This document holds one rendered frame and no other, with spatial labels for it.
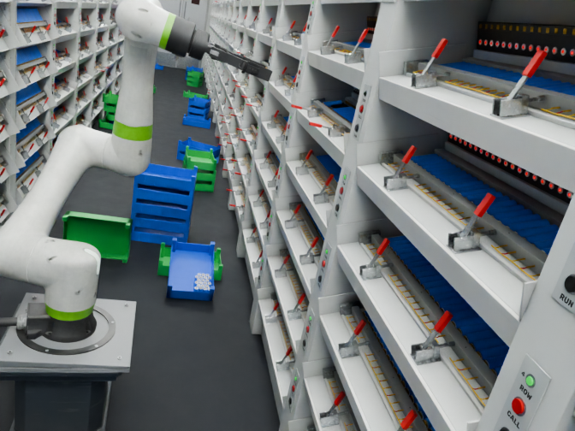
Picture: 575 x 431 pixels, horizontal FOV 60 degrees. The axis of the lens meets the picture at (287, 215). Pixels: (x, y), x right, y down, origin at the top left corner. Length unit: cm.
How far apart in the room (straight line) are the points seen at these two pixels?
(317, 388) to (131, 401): 68
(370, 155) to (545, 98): 47
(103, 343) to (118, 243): 115
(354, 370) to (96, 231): 175
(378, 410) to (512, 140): 57
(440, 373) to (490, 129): 37
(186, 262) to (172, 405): 87
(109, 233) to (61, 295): 117
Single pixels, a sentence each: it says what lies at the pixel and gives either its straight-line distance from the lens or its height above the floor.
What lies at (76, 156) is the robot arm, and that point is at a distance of 163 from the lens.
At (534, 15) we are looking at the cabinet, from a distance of 106.
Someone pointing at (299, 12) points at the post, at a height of 127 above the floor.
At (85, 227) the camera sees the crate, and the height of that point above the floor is 13.
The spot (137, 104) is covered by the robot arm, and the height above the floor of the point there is 90.
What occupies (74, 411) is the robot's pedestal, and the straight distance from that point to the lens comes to 159.
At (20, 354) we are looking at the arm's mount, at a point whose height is 31.
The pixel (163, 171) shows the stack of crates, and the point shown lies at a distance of 282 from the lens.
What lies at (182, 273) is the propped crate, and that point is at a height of 5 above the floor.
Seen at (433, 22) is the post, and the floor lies 126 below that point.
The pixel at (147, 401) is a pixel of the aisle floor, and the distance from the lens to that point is 178.
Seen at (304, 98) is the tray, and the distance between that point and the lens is 178.
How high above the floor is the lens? 119
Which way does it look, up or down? 20 degrees down
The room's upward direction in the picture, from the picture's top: 12 degrees clockwise
